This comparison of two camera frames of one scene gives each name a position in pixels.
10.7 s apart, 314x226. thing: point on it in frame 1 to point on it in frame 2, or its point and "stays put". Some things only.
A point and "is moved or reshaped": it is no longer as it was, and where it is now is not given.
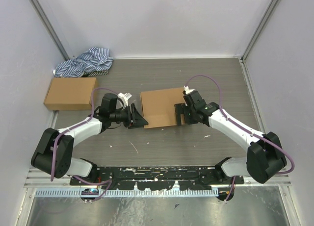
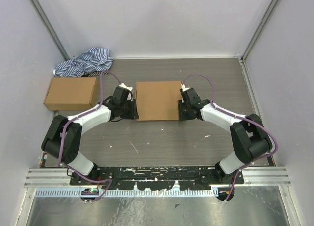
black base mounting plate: x=199 y=177 stays put
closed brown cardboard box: x=70 y=93 stays put
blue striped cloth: x=94 y=62 stays put
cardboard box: x=158 y=107 is moved or reshaped
